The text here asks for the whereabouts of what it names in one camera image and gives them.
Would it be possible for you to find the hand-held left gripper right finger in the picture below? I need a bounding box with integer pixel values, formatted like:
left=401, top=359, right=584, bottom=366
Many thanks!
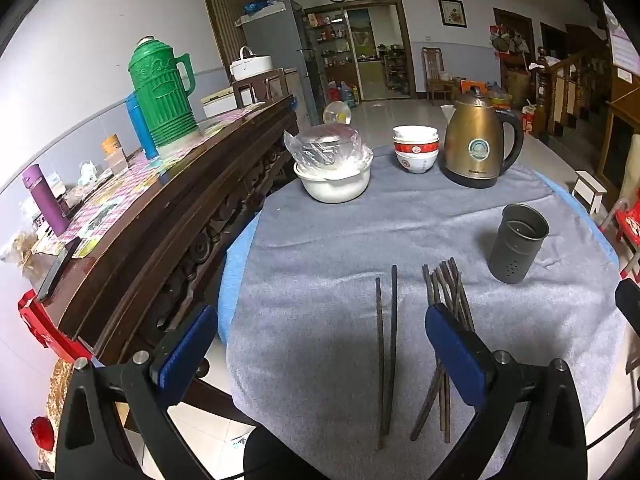
left=424, top=303, right=588, bottom=480

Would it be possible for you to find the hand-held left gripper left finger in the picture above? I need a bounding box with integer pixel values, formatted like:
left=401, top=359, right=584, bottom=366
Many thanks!
left=54, top=303, right=221, bottom=480

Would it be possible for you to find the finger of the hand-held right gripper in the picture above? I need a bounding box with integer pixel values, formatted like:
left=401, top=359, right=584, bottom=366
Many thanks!
left=615, top=279, right=640, bottom=346

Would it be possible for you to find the dark wooden chopstick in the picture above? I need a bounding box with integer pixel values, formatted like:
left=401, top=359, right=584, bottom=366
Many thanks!
left=382, top=264, right=400, bottom=436

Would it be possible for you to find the bundle of dark chopsticks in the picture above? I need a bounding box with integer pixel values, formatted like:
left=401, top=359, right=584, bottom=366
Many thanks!
left=410, top=257, right=476, bottom=445

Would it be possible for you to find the thin dark metal rod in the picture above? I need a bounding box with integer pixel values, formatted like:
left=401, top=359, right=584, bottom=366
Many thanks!
left=375, top=276, right=389, bottom=451

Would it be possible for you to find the grey metal chopstick holder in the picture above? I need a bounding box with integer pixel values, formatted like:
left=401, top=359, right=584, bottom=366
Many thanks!
left=488, top=203, right=550, bottom=286

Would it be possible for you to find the blue tablecloth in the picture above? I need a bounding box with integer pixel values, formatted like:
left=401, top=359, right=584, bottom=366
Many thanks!
left=217, top=162, right=623, bottom=346

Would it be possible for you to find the red child chair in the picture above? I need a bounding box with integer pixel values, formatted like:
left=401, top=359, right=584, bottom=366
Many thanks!
left=597, top=195, right=640, bottom=281

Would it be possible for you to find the small white stool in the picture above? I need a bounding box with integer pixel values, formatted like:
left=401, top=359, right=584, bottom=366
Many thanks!
left=571, top=170, right=608, bottom=215

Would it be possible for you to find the woven basket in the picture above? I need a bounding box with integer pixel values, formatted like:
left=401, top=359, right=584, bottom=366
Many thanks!
left=46, top=360, right=77, bottom=461

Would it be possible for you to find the red box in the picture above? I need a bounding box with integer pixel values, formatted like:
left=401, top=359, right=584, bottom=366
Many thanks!
left=17, top=290, right=93, bottom=363

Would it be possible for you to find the grey tablecloth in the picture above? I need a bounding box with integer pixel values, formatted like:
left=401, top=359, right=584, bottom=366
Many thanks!
left=225, top=146, right=626, bottom=480

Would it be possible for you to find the dark wooden sideboard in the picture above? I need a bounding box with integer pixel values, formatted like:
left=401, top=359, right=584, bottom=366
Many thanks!
left=35, top=96, right=301, bottom=366

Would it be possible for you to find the black phone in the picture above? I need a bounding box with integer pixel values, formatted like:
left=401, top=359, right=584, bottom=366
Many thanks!
left=36, top=237, right=82, bottom=303

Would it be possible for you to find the checkered table cover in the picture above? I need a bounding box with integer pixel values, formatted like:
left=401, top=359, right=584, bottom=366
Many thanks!
left=47, top=102, right=266, bottom=256

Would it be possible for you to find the purple bottle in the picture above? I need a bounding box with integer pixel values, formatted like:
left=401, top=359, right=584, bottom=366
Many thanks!
left=21, top=164, right=71, bottom=237

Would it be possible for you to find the small orange-topped box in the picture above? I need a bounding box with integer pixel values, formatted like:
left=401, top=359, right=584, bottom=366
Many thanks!
left=101, top=134, right=129, bottom=176

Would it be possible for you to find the gold electric kettle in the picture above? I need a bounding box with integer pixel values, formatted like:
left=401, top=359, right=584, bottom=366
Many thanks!
left=440, top=86, right=524, bottom=190

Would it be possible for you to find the blue bottle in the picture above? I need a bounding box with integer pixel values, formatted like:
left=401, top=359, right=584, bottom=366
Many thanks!
left=125, top=92, right=160, bottom=160

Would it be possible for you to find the wooden stair railing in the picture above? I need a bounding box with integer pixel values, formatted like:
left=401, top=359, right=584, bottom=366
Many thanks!
left=530, top=45, right=616, bottom=136

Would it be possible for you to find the cream box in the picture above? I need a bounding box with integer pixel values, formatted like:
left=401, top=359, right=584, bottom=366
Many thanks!
left=201, top=87, right=238, bottom=118

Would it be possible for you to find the green thermos jug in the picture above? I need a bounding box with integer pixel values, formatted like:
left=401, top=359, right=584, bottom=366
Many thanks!
left=128, top=36, right=199, bottom=148

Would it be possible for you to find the orange cardboard box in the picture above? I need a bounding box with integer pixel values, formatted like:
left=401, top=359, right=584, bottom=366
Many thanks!
left=461, top=79, right=501, bottom=106

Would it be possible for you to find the small white fan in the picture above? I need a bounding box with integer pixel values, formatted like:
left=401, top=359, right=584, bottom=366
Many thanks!
left=323, top=101, right=352, bottom=126

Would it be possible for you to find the dark wooden stand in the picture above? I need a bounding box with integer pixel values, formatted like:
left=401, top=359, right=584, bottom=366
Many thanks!
left=232, top=67, right=291, bottom=108

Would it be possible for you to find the wooden chair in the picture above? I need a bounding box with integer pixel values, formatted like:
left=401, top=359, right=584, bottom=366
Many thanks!
left=421, top=47, right=453, bottom=106

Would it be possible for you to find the grey refrigerator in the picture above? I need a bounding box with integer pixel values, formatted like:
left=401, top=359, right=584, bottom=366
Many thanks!
left=236, top=0, right=321, bottom=128

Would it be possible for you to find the wooden display shelf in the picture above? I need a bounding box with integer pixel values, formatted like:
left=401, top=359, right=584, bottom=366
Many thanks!
left=304, top=7, right=362, bottom=106

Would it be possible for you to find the brown door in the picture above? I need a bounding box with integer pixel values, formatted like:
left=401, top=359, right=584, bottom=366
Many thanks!
left=197, top=0, right=261, bottom=68

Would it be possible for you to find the black cable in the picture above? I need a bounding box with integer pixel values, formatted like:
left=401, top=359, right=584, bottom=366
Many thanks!
left=584, top=410, right=640, bottom=453

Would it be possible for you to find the pink wall calendar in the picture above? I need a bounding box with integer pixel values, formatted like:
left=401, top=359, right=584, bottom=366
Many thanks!
left=607, top=5, right=640, bottom=68

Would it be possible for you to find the white basket with handle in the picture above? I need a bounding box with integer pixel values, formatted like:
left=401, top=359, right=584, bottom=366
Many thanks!
left=230, top=46, right=273, bottom=82

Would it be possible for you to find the framed wall picture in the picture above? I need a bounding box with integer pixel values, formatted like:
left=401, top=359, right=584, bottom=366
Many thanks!
left=438, top=0, right=468, bottom=28

